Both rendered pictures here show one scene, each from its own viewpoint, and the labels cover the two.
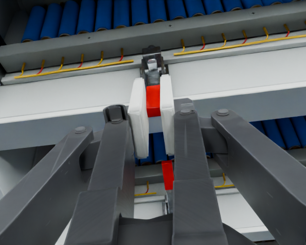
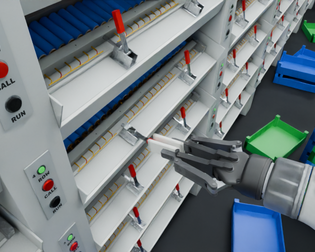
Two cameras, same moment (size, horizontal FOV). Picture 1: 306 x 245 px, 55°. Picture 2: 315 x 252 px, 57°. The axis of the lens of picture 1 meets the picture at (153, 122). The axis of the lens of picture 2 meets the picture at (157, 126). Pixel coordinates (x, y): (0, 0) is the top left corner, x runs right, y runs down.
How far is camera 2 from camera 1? 50 cm
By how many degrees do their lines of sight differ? 50
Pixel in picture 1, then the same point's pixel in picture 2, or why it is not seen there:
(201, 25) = (130, 105)
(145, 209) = (122, 194)
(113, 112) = (177, 151)
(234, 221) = (153, 172)
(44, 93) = (95, 168)
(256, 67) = (152, 112)
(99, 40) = (101, 132)
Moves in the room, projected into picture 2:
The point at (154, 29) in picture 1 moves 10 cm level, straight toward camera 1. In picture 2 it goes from (116, 115) to (156, 132)
